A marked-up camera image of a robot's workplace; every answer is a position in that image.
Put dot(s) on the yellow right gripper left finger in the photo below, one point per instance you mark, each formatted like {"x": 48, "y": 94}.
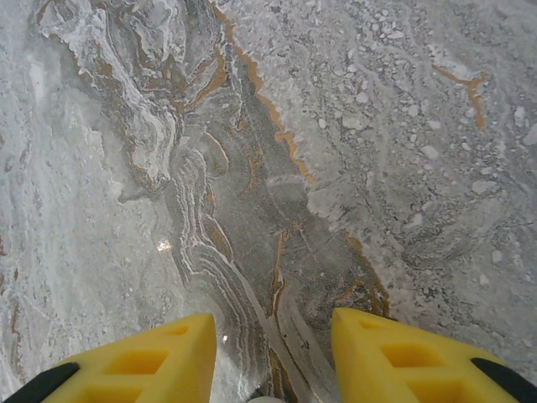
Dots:
{"x": 176, "y": 361}

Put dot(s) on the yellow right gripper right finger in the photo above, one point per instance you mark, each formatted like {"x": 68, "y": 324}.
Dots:
{"x": 369, "y": 361}

